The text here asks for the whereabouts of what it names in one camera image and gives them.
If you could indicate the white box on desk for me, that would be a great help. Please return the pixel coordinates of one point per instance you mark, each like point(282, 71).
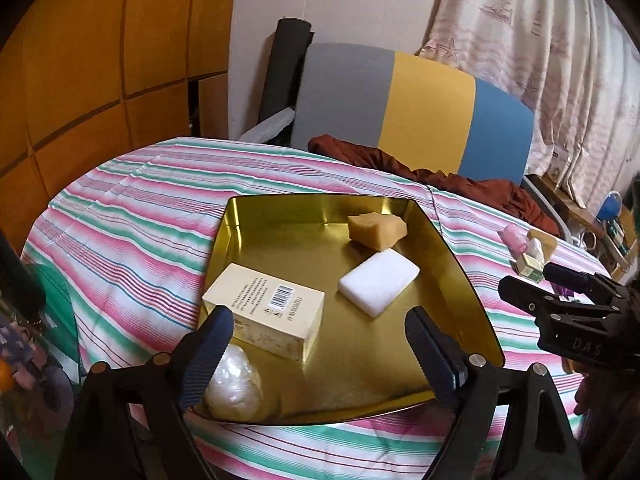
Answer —
point(559, 162)

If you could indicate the white bed rail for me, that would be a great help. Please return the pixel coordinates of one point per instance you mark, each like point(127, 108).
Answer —
point(267, 127)

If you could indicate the clear plastic ball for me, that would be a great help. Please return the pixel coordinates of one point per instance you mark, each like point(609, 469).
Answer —
point(235, 390)

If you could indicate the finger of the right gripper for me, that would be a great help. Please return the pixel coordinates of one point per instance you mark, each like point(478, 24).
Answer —
point(594, 286)
point(528, 298)

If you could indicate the cream perfume box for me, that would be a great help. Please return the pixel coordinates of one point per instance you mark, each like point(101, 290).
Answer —
point(280, 317)

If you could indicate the large tan sponge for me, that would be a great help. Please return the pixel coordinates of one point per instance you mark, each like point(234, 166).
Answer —
point(548, 242)

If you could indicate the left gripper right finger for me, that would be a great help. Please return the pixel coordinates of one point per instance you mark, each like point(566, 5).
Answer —
point(439, 356)

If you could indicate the gold metal tin tray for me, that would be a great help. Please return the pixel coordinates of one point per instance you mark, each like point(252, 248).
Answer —
point(359, 366)

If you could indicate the purple pouch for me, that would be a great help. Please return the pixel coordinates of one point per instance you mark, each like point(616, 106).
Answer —
point(563, 293)

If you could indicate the wooden bedside desk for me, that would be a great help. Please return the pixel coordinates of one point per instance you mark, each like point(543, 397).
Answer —
point(617, 248)

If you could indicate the striped bed sheet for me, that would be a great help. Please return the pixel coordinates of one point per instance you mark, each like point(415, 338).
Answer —
point(132, 238)

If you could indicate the rust brown blanket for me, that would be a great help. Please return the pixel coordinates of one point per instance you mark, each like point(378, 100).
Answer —
point(500, 194)

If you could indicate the black rolled mat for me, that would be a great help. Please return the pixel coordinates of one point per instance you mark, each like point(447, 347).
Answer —
point(290, 43)

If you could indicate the grey yellow blue headboard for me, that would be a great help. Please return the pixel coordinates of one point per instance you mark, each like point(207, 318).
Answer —
point(426, 114)

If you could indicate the patterned pink curtain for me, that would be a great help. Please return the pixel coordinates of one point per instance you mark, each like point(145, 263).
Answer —
point(572, 64)

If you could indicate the small tan sponge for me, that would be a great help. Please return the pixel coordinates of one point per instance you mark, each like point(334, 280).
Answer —
point(376, 231)

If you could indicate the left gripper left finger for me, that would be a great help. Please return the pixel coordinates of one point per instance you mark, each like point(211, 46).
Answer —
point(200, 352)

